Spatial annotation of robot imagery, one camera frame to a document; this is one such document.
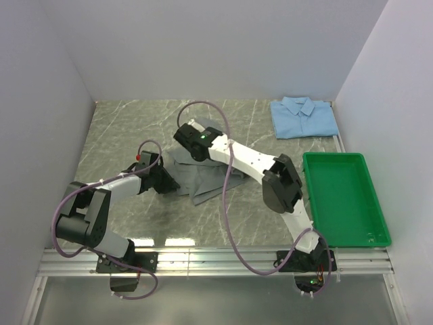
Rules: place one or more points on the folded light blue shirt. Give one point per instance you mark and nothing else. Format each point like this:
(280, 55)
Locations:
(296, 117)

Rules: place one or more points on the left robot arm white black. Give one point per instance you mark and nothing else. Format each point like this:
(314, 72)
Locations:
(82, 217)

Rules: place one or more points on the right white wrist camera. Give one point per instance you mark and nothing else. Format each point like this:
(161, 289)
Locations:
(196, 125)

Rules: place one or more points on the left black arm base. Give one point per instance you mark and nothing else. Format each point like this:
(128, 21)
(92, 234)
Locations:
(125, 275)

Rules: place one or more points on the aluminium mounting rail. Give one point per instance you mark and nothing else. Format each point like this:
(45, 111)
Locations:
(191, 261)

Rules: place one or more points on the green plastic tray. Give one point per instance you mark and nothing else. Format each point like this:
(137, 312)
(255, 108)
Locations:
(344, 204)

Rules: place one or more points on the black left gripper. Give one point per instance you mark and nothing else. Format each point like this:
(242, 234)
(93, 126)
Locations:
(170, 183)

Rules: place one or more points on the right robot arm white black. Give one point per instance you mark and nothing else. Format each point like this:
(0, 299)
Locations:
(281, 189)

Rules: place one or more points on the grey long sleeve shirt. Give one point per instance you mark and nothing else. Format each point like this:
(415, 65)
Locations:
(200, 181)

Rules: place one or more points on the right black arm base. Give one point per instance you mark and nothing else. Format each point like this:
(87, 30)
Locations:
(300, 262)

